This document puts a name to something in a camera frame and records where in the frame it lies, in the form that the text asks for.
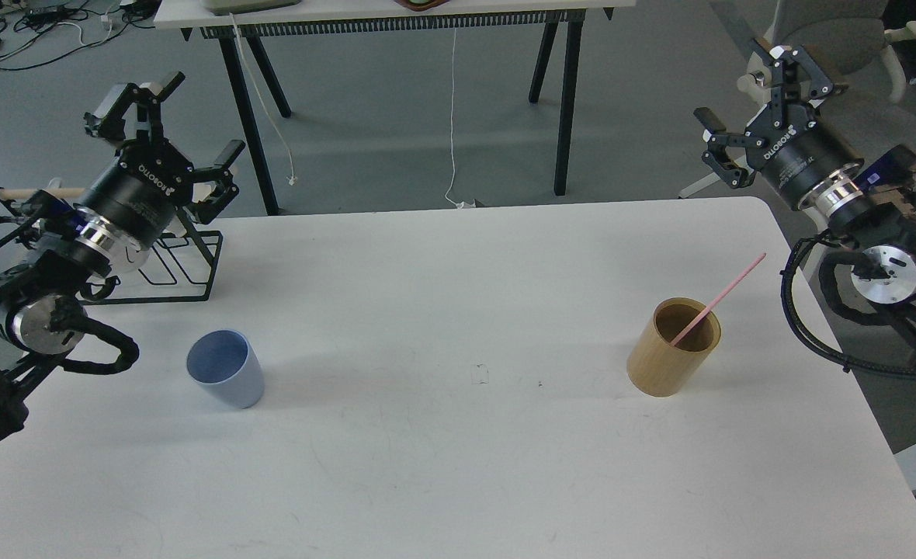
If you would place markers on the white background table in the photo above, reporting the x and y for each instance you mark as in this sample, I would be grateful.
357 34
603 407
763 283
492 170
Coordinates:
231 33

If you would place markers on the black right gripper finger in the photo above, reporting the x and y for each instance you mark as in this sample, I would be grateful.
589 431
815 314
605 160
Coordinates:
800 79
718 140

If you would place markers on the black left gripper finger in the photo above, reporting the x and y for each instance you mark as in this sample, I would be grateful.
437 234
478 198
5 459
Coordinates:
213 187
108 121

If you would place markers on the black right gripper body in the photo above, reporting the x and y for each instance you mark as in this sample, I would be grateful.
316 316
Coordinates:
800 154

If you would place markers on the black wire cup rack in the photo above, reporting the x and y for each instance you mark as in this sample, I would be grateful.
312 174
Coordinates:
180 266

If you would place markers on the blue plastic cup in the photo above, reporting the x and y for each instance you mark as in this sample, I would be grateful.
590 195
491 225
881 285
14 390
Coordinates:
225 365

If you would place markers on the bamboo cylinder holder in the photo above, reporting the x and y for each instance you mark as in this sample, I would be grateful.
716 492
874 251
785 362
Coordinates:
659 370

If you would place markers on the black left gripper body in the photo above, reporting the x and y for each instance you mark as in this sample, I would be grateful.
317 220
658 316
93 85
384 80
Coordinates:
128 208

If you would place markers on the pink chopstick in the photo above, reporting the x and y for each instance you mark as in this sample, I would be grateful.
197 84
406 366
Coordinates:
718 299

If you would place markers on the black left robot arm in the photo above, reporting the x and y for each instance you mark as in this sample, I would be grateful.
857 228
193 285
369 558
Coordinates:
39 336

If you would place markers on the grey office chair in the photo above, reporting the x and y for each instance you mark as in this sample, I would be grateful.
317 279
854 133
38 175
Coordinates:
867 115

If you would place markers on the wooden rack dowel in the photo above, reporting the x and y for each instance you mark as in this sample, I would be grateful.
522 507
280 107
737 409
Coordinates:
25 194

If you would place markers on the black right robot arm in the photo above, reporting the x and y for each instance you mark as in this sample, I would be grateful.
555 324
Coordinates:
866 212

